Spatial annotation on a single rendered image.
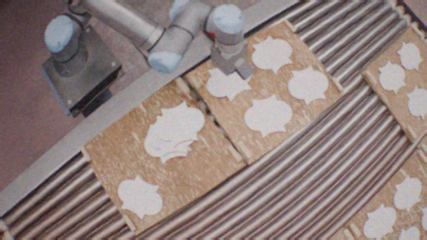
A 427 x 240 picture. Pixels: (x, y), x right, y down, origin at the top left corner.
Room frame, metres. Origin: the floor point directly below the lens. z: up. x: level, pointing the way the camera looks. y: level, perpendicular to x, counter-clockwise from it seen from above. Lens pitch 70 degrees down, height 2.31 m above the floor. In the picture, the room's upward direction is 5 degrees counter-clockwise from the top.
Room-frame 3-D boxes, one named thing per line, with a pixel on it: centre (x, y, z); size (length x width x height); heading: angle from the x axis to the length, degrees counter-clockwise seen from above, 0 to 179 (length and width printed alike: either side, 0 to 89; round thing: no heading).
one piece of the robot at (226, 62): (0.61, -0.07, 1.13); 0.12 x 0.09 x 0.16; 41
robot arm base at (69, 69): (0.78, 0.50, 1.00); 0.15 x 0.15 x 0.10
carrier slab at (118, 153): (0.40, 0.18, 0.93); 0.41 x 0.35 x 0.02; 121
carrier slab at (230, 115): (0.61, -0.19, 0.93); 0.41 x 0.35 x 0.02; 119
